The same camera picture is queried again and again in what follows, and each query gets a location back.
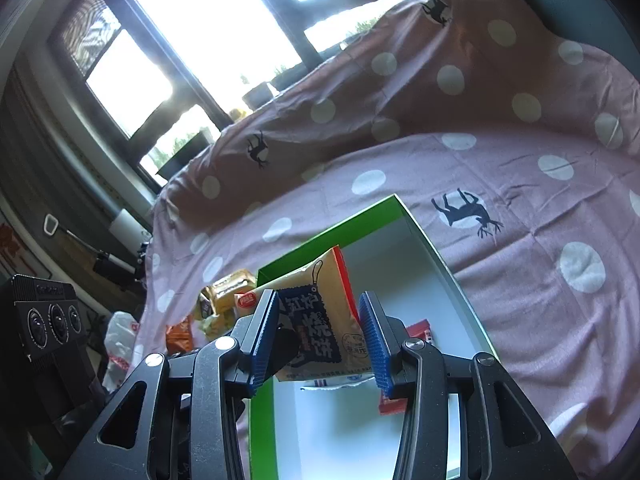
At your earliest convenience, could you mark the green cardboard box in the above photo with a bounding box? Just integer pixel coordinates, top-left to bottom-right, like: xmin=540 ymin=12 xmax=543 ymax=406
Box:
xmin=247 ymin=194 xmax=501 ymax=480

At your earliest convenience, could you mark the white and blue snack packet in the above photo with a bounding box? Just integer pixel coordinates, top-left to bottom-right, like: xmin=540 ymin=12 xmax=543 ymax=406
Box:
xmin=300 ymin=377 xmax=376 ymax=392

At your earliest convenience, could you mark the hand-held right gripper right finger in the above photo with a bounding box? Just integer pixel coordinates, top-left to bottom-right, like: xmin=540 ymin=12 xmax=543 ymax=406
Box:
xmin=358 ymin=290 xmax=571 ymax=480

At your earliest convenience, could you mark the white cylinder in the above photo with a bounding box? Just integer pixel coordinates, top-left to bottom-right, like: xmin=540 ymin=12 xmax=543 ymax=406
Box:
xmin=107 ymin=208 xmax=153 ymax=248

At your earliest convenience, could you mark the orange-brown snack packet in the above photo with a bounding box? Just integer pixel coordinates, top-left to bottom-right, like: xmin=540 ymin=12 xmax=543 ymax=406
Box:
xmin=165 ymin=317 xmax=196 ymax=356

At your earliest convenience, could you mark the yellow-orange snack packet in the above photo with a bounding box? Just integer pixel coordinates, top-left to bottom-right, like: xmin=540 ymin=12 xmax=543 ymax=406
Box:
xmin=209 ymin=269 xmax=258 ymax=313

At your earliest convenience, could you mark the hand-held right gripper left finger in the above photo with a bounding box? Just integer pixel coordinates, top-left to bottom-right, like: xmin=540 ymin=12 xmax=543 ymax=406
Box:
xmin=57 ymin=289 xmax=281 ymax=480

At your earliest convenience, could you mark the white plastic bag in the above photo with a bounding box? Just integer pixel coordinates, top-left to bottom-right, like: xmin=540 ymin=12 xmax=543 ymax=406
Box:
xmin=102 ymin=311 xmax=143 ymax=391

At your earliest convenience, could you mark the long-handled cleaning tool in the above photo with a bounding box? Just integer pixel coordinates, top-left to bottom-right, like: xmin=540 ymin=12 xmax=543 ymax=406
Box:
xmin=42 ymin=212 xmax=138 ymax=286

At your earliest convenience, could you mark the dark planter box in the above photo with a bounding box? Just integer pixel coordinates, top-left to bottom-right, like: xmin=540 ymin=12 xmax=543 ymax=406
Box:
xmin=242 ymin=82 xmax=278 ymax=111
xmin=160 ymin=130 xmax=216 ymax=181

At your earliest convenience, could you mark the cream snack packet red edge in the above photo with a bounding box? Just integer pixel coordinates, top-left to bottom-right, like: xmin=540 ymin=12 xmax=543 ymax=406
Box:
xmin=235 ymin=246 xmax=376 ymax=383

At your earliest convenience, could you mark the teal cushion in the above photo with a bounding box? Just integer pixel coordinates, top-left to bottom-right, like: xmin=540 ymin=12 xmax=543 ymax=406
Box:
xmin=520 ymin=0 xmax=640 ymax=51

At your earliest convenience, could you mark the window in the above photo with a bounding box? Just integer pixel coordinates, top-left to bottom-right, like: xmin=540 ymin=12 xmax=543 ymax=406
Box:
xmin=50 ymin=0 xmax=431 ymax=186

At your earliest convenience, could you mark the pink polka-dot blanket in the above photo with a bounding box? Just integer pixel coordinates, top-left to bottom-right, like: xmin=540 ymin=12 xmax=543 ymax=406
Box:
xmin=135 ymin=0 xmax=640 ymax=480

